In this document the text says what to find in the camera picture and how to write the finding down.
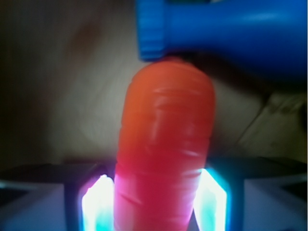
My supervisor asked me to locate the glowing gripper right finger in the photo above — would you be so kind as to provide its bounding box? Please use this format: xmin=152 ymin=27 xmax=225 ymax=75
xmin=190 ymin=159 xmax=244 ymax=231

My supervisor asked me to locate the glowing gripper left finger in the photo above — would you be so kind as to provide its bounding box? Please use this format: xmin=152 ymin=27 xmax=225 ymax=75
xmin=64 ymin=164 xmax=115 ymax=231

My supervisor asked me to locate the orange toy carrot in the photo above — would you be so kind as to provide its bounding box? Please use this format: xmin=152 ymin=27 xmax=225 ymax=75
xmin=114 ymin=58 xmax=215 ymax=231

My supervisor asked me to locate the blue plastic bottle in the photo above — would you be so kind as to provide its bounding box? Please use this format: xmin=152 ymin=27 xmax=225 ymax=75
xmin=136 ymin=0 xmax=308 ymax=82

